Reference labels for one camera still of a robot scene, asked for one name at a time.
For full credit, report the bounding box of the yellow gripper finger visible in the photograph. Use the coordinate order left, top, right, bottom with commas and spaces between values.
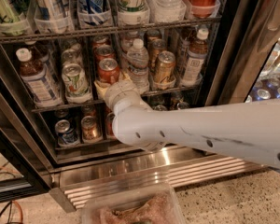
119, 71, 131, 81
94, 80, 110, 99

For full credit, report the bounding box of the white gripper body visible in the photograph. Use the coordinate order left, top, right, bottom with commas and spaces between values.
104, 81, 152, 116

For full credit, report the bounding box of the red coke can front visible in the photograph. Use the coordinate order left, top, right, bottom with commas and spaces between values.
98, 58, 119, 84

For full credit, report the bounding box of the red coke can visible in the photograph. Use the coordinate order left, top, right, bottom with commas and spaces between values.
94, 45, 115, 62
98, 58, 119, 84
91, 35, 110, 49

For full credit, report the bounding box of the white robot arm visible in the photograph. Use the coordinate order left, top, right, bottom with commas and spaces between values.
94, 74, 280, 169

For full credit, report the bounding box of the clear water bottle middle shelf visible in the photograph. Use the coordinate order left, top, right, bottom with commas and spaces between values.
127, 38, 149, 93

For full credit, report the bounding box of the clear water bottle shelf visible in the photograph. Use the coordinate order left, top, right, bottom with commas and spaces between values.
147, 0, 186, 23
127, 38, 149, 93

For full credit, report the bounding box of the white green soda can front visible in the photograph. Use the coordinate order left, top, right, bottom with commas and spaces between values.
62, 63, 89, 97

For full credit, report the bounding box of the white green soda can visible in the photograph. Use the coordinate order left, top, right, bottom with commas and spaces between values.
62, 63, 89, 97
61, 49, 82, 65

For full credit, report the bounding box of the green can bottom shelf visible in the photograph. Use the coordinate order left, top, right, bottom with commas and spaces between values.
153, 105, 167, 111

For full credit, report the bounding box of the gold can front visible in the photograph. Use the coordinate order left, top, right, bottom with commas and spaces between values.
153, 50, 175, 84

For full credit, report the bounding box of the red coke can rear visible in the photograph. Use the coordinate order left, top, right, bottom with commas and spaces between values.
91, 35, 110, 49

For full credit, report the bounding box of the red can bottom shelf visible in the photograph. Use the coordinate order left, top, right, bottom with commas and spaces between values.
105, 112, 115, 139

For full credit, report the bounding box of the orange can bottom shelf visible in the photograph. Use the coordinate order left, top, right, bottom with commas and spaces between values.
81, 116, 101, 141

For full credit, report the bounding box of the white green soda can rear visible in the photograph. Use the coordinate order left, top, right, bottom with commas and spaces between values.
61, 49, 82, 65

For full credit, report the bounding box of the gold can rear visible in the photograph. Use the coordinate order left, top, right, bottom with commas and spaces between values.
144, 29, 161, 48

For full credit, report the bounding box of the blue pepsi can bottom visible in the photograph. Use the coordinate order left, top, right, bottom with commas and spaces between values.
55, 119, 78, 145

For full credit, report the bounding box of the gold can bottom shelf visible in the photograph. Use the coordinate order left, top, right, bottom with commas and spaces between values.
176, 102, 189, 110

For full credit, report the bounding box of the white green can top shelf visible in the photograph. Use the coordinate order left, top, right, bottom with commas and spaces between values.
118, 0, 150, 25

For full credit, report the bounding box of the blue white can top shelf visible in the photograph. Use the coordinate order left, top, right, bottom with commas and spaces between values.
77, 0, 111, 29

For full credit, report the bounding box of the clear water bottle top shelf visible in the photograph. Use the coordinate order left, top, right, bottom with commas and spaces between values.
147, 0, 186, 23

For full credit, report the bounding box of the steel fridge vent grille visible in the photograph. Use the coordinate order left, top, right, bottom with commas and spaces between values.
49, 146, 263, 212

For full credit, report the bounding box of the silver can top shelf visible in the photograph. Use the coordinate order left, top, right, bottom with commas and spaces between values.
35, 0, 74, 34

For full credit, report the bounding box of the glass fridge door right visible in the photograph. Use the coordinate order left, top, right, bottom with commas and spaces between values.
205, 0, 280, 105

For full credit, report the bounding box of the iced tea bottle left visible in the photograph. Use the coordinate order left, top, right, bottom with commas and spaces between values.
16, 48, 59, 103

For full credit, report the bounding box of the iced tea bottle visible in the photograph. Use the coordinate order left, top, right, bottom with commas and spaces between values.
182, 27, 209, 81
16, 48, 59, 103

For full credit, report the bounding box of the iced tea bottle right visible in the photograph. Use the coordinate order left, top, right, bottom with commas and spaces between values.
182, 27, 209, 81

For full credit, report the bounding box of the clear plastic food container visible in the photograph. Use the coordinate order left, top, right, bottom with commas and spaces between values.
81, 183, 186, 224

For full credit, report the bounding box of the wire middle shelf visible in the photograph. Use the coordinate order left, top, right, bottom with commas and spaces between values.
31, 83, 202, 114

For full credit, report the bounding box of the wire shelf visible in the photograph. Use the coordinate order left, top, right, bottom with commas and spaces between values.
0, 15, 222, 45
31, 83, 202, 114

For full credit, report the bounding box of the wire top shelf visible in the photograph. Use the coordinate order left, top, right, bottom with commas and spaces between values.
0, 15, 222, 45

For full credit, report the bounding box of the orange floor cable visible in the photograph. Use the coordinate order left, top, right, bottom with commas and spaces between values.
0, 200, 24, 224

